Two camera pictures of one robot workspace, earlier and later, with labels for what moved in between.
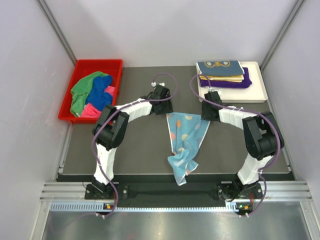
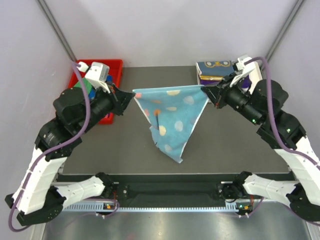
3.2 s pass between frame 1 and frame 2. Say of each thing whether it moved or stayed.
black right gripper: moved
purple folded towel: stayed
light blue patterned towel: moved
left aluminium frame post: stayed
